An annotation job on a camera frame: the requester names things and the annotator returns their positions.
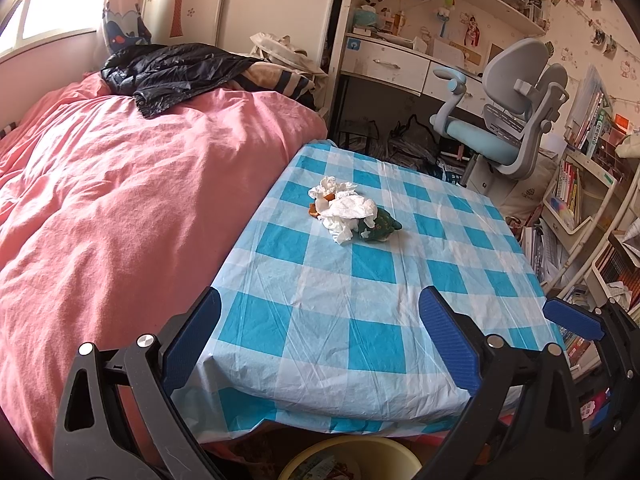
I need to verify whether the stack of lying books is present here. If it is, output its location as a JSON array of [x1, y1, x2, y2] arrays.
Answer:
[[560, 285, 606, 366]]

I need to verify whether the pink duvet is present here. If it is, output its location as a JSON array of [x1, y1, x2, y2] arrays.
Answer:
[[0, 72, 328, 476]]

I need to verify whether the small white tissue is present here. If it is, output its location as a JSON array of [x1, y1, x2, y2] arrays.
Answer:
[[308, 176, 359, 202]]

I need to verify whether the large white tissue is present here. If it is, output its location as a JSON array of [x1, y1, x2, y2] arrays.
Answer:
[[320, 192, 379, 246]]

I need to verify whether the string of hanging photos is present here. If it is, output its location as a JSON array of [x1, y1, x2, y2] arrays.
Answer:
[[550, 0, 640, 61]]

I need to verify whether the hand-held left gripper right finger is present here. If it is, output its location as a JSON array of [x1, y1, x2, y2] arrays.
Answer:
[[415, 286, 587, 480]]

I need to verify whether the pink printed curtain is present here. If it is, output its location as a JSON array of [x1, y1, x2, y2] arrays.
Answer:
[[100, 0, 152, 53]]

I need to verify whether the row of colourful books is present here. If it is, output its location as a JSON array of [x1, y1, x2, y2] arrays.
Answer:
[[555, 160, 583, 211]]

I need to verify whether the beige cloth bag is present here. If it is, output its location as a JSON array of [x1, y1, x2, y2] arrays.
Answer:
[[500, 157, 556, 221]]

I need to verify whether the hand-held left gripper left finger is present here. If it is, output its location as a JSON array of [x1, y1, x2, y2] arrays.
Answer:
[[52, 287, 223, 480]]

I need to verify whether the pile of papers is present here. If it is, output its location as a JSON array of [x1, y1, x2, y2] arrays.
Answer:
[[520, 220, 561, 281]]

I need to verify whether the upright tall books group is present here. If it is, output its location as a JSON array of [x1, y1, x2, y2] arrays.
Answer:
[[567, 65, 613, 156]]

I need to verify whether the yellow plastic bin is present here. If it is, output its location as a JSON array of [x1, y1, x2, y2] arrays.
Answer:
[[277, 436, 423, 480]]

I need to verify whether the blue checkered tablecloth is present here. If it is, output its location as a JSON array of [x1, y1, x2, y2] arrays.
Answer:
[[170, 141, 566, 443]]

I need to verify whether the beige tote bag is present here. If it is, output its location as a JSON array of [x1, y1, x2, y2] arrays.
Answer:
[[250, 32, 328, 78]]

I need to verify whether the striped pillow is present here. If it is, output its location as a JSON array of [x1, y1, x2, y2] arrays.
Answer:
[[235, 62, 318, 108]]

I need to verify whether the red figure drawing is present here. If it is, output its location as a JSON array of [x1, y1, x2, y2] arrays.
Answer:
[[462, 15, 483, 48]]

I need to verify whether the white bookshelf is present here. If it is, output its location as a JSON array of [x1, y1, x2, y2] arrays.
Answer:
[[540, 65, 640, 321]]

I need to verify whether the black wire rack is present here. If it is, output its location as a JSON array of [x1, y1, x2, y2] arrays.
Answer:
[[340, 120, 383, 156]]

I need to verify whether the green snack wrapper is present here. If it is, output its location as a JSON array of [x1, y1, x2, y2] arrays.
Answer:
[[357, 208, 403, 242]]

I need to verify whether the white wardrobe with tree decal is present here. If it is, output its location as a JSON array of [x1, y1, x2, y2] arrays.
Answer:
[[140, 0, 346, 61]]

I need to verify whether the grey and blue desk chair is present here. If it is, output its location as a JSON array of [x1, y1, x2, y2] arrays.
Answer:
[[430, 37, 571, 191]]

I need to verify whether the blue and white bag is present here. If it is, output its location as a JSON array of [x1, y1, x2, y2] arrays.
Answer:
[[437, 160, 471, 183]]

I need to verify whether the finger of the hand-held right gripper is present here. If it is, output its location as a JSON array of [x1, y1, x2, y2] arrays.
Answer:
[[542, 297, 640, 392]]

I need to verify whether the black bag of papers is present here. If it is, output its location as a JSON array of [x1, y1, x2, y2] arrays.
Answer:
[[387, 115, 441, 166]]

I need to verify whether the window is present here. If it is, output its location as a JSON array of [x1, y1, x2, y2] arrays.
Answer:
[[0, 0, 108, 56]]

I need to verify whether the black puffer jacket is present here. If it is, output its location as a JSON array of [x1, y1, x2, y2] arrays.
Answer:
[[101, 44, 261, 120]]

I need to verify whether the white desk with drawers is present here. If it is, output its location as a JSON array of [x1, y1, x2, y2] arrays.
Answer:
[[325, 0, 551, 146]]

